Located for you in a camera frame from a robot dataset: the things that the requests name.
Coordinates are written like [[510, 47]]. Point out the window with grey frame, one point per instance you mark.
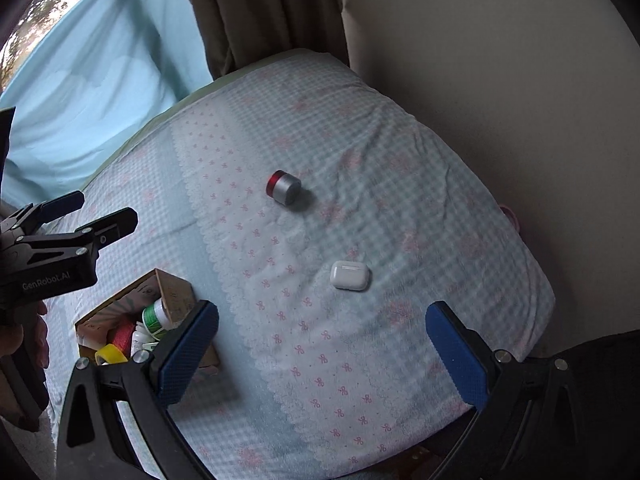
[[45, 5]]

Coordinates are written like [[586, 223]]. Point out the white earbuds case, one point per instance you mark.
[[351, 275]]

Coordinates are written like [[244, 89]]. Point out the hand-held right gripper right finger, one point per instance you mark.
[[457, 357]]

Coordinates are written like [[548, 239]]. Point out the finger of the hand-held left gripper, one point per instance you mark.
[[107, 225], [60, 205]]

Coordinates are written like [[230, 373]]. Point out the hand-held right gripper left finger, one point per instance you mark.
[[187, 355]]

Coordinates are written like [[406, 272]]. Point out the green jar with white lid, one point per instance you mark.
[[157, 317]]

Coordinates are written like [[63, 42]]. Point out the white pill bottle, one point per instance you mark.
[[142, 345]]

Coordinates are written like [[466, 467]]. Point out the light blue hanging cloth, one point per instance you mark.
[[100, 85]]

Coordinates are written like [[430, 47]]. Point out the cardboard box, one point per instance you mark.
[[172, 292]]

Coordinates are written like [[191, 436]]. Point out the yellow tape roll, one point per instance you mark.
[[111, 355]]

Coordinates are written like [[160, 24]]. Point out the silver jar with red lid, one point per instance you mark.
[[285, 187]]

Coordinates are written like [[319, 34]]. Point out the person's left hand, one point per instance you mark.
[[32, 340]]

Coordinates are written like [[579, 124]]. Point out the pink carton box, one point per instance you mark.
[[122, 337]]

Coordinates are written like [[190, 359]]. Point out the brown curtain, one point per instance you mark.
[[260, 15]]

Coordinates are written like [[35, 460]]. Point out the pink item beside bed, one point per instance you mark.
[[512, 216]]

